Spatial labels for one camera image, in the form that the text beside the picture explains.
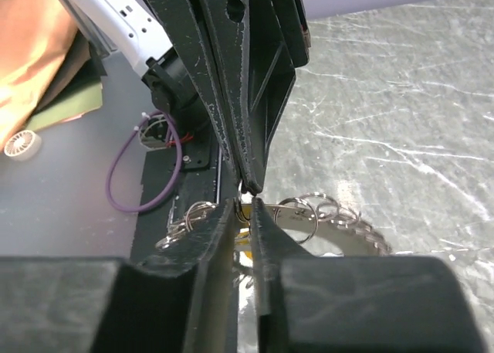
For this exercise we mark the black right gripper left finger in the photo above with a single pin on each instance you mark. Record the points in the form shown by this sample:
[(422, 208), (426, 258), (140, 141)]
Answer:
[(173, 302)]

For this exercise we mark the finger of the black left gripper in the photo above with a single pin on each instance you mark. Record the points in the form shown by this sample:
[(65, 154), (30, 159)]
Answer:
[(190, 26), (257, 46)]

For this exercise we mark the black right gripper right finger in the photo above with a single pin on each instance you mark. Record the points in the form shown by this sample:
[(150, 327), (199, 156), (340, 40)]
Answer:
[(306, 303)]

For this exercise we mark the round metal key organizer disc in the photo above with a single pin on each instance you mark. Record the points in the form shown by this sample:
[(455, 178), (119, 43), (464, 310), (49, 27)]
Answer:
[(315, 214)]

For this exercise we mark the key with yellow tag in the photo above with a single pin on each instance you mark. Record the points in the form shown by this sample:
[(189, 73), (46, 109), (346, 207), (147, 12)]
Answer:
[(242, 243)]

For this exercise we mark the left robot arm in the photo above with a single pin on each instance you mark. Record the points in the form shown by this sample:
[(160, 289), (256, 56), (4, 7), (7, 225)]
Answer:
[(135, 30)]

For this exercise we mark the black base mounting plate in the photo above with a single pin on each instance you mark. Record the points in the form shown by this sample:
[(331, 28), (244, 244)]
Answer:
[(200, 179)]

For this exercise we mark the brown paper bag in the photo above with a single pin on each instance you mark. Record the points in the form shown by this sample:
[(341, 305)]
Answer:
[(35, 37)]

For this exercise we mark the small white wheel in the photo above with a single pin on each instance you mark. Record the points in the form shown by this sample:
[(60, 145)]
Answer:
[(23, 145)]

